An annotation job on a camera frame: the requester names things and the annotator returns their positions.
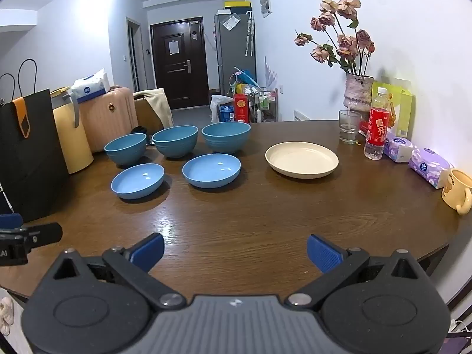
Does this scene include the large blue bowl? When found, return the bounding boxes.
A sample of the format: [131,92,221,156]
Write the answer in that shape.
[201,122,252,154]

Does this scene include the red label water bottle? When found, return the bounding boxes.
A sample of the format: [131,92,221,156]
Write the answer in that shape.
[364,87,391,161]

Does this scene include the yellow-green box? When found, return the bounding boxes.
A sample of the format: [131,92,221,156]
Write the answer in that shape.
[372,78,414,138]

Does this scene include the yellow box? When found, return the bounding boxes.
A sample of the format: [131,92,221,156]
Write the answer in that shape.
[224,0,252,14]

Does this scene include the dried pink roses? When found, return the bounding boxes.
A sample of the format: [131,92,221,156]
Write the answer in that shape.
[294,0,376,76]

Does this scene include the dark brown door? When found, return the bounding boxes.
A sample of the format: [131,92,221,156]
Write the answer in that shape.
[150,17,210,110]

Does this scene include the large purple tissue pack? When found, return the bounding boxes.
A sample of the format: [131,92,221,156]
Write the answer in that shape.
[409,147,455,189]

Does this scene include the clear drinking glass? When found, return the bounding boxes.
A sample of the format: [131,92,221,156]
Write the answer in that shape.
[338,110,363,145]

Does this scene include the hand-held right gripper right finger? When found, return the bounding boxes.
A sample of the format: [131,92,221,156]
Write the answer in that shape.
[288,234,421,308]

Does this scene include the small blue bowl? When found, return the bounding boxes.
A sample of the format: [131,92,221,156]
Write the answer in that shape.
[104,133,147,166]

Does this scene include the blue box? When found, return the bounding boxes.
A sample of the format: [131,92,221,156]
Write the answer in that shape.
[218,103,235,123]

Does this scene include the small purple tissue pack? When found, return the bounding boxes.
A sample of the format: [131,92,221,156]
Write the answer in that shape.
[383,136,414,163]

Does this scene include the grey fridge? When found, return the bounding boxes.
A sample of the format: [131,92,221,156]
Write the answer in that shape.
[214,12,257,96]

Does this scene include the brown chair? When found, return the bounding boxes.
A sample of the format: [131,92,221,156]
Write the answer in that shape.
[133,92,163,134]

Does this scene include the blue plastic bag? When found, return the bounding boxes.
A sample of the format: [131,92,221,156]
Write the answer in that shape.
[229,67,259,94]

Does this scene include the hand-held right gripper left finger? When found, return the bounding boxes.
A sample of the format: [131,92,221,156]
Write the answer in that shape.
[48,233,187,311]

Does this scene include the white fluffy slipper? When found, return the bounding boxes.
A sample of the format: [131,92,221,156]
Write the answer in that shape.
[0,297,14,336]

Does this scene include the cream plate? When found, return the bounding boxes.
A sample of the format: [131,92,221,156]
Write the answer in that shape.
[265,141,339,179]

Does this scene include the yellow mug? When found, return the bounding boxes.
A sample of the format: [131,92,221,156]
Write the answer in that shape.
[442,168,472,215]

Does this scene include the shallow blue plate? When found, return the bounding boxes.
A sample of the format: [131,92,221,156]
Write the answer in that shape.
[111,163,165,200]
[182,154,242,189]

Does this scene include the wire rack cart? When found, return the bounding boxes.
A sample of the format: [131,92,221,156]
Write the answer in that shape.
[251,88,279,123]

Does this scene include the black paper bag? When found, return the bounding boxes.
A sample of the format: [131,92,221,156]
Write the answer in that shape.
[0,59,70,222]

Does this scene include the pink suitcase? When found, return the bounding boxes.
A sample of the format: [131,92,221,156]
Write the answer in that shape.
[79,86,139,153]

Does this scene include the white folded umbrella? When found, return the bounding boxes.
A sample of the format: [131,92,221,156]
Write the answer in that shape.
[245,11,256,57]

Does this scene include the medium blue bowl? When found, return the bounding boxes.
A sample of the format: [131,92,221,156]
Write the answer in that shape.
[152,125,199,159]

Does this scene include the grey interior door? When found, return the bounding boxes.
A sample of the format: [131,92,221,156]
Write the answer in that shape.
[126,17,148,93]

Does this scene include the purple flower wall sticker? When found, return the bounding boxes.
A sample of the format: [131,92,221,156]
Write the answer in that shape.
[265,56,278,89]

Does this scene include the white plastic bag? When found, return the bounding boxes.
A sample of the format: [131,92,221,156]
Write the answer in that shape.
[210,95,234,123]

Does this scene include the white blue tissue pack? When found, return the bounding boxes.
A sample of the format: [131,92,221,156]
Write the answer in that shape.
[71,68,111,104]

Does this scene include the yellow cylindrical container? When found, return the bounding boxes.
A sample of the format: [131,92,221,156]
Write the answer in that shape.
[50,86,94,175]

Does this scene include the tall red box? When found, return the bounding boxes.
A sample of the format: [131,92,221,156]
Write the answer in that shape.
[233,94,251,123]

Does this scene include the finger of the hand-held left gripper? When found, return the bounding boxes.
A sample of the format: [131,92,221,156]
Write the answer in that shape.
[22,223,63,248]
[0,213,23,232]

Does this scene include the beige garment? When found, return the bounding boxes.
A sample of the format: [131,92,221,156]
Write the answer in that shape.
[135,88,175,128]

